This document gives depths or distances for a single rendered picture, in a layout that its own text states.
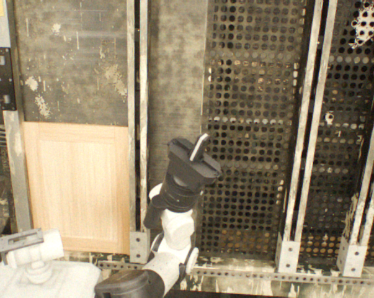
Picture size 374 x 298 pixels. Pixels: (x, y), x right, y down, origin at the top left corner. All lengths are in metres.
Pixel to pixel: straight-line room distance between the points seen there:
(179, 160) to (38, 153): 0.70
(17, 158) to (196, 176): 0.78
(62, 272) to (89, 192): 0.46
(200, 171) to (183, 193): 0.08
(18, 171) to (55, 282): 0.56
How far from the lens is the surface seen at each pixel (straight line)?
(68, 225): 1.41
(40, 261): 0.89
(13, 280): 0.95
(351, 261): 1.40
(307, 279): 1.42
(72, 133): 1.26
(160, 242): 1.09
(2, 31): 1.28
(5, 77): 1.28
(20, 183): 1.38
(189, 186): 0.76
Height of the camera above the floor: 2.16
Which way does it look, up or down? 51 degrees down
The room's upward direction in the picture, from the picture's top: straight up
